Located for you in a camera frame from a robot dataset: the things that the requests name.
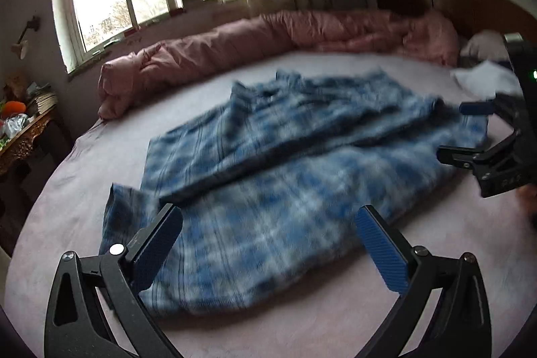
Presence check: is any orange toy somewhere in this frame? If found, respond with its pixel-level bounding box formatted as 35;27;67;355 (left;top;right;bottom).
0;100;28;117

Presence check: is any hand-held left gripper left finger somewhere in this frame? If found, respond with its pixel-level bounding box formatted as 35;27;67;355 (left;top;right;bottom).
44;203;185;358

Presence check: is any pink duvet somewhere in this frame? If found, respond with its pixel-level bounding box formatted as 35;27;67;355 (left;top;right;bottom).
97;9;460;120

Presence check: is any blue plaid shirt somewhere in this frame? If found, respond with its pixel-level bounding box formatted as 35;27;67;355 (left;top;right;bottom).
98;68;489;319

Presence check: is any bed with pink sheet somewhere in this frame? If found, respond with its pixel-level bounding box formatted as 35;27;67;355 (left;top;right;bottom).
8;48;537;358

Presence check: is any white and navy folded garment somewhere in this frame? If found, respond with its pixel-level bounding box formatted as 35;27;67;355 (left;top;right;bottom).
451;60;523;99

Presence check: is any wooden headboard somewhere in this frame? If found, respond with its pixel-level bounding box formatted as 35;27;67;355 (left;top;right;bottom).
365;0;537;44

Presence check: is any pale pink pillow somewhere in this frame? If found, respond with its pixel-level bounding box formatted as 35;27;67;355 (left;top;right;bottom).
461;30;510;61

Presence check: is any pile of books and papers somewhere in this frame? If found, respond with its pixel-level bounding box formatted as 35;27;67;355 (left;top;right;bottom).
25;83;59;115

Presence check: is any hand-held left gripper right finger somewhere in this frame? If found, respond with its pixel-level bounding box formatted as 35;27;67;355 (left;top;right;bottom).
354;205;493;358

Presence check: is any wall lamp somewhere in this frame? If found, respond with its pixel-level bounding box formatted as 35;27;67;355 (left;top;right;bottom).
10;16;40;59

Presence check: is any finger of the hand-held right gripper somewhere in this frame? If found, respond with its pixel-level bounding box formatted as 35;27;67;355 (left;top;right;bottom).
436;129;521;180
459;92;523;128

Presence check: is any carved wooden side table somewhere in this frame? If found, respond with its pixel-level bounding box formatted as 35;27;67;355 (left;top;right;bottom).
0;106;72;216

